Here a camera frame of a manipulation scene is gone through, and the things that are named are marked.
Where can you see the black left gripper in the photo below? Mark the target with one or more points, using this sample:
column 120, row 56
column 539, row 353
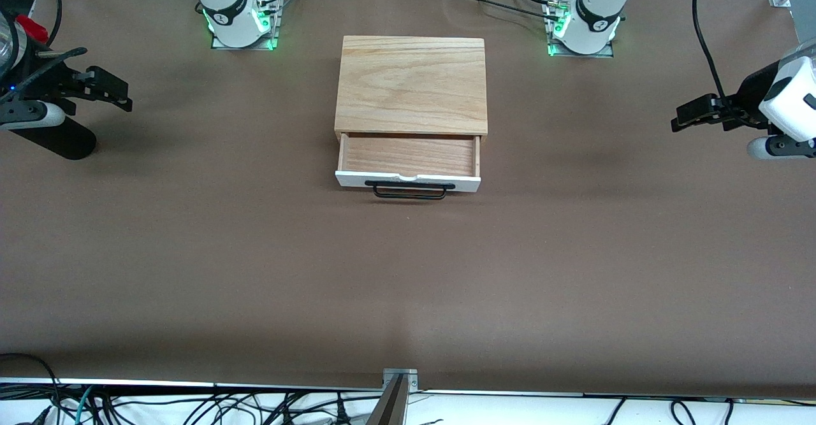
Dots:
column 751, row 94

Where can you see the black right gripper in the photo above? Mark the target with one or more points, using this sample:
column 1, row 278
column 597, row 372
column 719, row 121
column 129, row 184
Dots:
column 46, row 79

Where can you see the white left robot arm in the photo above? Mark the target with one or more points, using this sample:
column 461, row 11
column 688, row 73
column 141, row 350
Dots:
column 596, row 11

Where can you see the light wooden drawer cabinet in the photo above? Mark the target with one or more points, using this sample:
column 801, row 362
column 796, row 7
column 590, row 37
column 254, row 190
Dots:
column 411, row 84

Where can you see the brown table cover mat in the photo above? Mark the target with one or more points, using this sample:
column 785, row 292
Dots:
column 255, row 253

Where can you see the dark angled mounting bar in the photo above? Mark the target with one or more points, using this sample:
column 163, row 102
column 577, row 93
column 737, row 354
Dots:
column 389, row 409

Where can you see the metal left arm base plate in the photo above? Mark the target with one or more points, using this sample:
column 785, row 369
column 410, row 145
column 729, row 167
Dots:
column 605, row 52

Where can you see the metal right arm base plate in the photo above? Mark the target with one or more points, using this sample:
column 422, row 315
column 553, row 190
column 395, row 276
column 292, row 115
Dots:
column 275, row 30

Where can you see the grey metal edge bracket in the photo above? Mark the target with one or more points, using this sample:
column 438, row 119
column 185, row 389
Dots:
column 390, row 374

